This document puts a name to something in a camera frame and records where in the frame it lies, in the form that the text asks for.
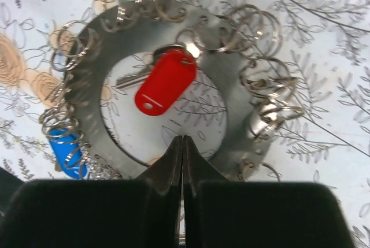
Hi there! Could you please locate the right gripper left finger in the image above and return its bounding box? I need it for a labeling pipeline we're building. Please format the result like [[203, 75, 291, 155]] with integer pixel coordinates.
[[1, 136, 183, 247]]

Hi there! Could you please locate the silver key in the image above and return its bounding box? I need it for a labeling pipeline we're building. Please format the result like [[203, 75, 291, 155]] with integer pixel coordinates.
[[115, 44, 186, 90]]

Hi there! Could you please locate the red key tag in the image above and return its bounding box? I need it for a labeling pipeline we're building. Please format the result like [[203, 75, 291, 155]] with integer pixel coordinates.
[[135, 49, 197, 116]]

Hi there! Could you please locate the blue key tag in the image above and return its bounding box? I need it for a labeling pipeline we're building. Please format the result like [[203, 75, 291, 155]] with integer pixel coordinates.
[[49, 128, 87, 179]]

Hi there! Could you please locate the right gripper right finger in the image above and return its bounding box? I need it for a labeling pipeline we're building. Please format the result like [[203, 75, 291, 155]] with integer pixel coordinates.
[[182, 136, 354, 247]]

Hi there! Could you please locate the floral table mat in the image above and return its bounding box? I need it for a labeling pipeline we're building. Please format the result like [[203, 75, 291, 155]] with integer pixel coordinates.
[[1, 0, 369, 247]]

